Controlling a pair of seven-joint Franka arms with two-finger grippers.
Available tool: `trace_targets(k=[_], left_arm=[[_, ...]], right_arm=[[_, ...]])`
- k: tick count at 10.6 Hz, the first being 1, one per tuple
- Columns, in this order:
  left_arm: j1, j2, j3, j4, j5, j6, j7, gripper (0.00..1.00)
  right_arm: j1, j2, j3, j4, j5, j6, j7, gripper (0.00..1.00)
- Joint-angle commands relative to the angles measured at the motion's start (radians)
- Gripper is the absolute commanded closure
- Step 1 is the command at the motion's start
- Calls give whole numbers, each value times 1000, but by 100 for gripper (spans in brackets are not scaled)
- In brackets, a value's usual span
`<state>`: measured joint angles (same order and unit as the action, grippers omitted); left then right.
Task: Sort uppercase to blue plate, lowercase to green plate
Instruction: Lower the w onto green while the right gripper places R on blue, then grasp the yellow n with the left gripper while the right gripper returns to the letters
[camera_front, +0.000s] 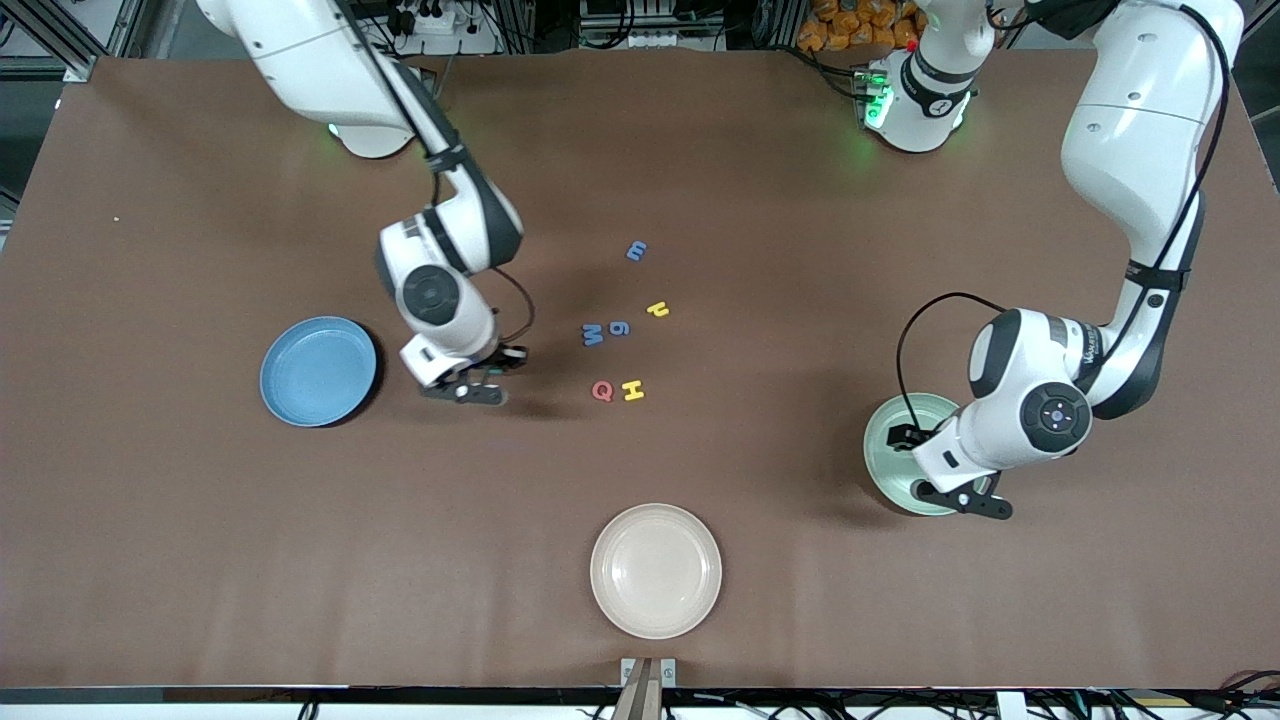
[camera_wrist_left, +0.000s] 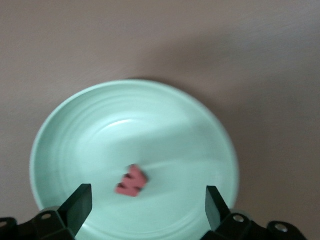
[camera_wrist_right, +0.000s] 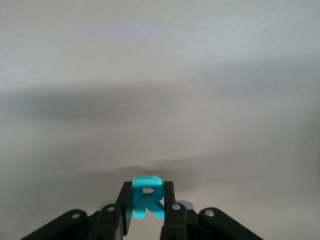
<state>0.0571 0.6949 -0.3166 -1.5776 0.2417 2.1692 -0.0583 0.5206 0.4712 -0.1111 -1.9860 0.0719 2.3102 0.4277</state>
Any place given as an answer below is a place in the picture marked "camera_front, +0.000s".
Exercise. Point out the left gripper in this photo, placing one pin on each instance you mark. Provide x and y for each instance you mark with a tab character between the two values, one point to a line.
922	436

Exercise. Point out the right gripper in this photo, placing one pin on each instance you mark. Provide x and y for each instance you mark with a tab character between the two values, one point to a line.
497	358

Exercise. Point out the blue uppercase letter W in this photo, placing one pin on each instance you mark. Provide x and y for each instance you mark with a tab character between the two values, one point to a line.
593	335

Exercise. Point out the red uppercase letter Q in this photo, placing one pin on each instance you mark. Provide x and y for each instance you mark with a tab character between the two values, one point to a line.
595	391

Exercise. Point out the yellow uppercase letter H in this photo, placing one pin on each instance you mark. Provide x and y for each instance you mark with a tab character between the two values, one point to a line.
633	391

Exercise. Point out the blue lowercase letter m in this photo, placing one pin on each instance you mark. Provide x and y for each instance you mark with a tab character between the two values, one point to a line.
637	251

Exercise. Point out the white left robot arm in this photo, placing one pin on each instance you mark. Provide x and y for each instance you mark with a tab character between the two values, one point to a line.
1140	120

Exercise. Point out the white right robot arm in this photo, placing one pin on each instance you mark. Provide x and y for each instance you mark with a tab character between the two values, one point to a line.
300	60

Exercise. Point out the green plate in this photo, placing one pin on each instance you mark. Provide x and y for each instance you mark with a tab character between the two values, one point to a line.
885	460

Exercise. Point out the blue plate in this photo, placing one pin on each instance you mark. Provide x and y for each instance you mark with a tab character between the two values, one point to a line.
315	375

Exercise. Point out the beige plate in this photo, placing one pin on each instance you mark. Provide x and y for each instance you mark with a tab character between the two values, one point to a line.
655	570

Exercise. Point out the white power strip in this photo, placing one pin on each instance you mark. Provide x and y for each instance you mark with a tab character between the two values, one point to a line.
430	20

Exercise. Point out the orange bagged items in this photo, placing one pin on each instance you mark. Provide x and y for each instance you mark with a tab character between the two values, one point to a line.
840	25

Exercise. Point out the metal table edge bracket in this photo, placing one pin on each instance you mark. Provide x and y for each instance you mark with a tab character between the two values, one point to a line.
648	680

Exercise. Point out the aluminium frame post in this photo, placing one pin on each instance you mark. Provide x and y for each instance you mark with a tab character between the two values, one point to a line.
80	68

